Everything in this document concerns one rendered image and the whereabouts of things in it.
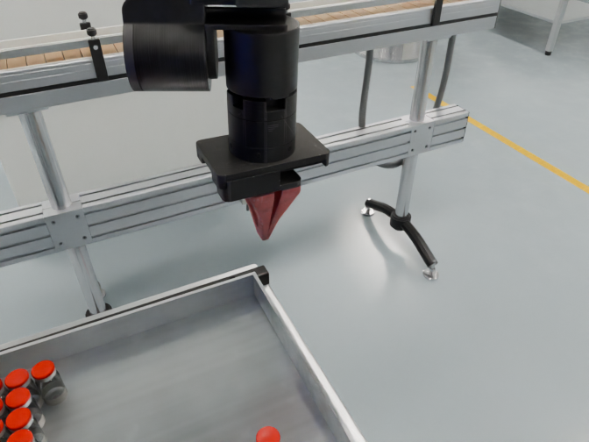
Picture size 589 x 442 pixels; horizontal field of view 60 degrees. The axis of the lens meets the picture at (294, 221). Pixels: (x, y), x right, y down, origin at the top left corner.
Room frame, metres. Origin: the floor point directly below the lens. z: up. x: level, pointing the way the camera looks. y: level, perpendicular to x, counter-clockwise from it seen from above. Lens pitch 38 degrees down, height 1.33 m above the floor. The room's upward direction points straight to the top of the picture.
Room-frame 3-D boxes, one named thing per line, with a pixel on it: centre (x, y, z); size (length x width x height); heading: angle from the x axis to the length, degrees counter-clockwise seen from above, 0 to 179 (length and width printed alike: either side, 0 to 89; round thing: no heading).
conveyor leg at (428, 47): (1.59, -0.42, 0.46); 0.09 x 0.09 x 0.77; 26
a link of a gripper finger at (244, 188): (0.38, 0.04, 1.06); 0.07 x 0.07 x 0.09; 26
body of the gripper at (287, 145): (0.39, 0.03, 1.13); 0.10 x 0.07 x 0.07; 116
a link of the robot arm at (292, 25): (0.39, 0.03, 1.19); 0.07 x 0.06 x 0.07; 94
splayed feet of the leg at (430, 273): (1.59, -0.42, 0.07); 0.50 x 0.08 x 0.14; 26
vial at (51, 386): (0.29, 0.24, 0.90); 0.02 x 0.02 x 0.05
